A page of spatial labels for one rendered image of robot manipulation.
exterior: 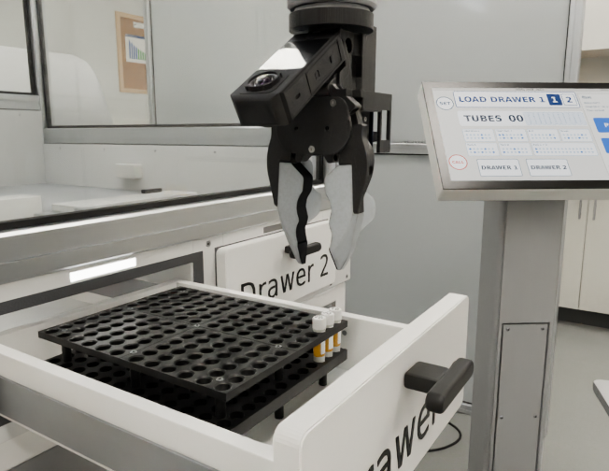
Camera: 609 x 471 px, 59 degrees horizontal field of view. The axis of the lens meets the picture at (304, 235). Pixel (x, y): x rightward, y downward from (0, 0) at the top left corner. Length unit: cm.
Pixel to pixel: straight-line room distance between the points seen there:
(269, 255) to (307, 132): 35
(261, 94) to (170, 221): 30
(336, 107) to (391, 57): 177
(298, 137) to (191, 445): 25
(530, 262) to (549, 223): 10
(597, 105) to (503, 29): 68
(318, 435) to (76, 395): 21
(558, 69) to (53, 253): 174
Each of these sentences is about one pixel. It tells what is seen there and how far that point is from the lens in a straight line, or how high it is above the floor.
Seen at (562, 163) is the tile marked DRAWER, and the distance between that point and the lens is 133.
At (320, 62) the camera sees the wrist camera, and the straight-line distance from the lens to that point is 43.
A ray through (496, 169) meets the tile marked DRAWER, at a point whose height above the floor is 100.
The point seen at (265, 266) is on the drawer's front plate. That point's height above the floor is 89.
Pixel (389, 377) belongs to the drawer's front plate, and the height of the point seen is 92.
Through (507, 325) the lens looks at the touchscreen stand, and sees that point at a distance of 143.
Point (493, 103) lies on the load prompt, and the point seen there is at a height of 115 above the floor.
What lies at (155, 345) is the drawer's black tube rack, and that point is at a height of 90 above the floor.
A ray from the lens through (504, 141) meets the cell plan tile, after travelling 131.
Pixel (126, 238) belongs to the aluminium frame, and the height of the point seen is 96.
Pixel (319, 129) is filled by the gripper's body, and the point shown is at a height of 108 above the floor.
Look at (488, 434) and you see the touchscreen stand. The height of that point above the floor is 32.
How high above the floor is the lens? 108
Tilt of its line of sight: 11 degrees down
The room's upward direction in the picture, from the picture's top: straight up
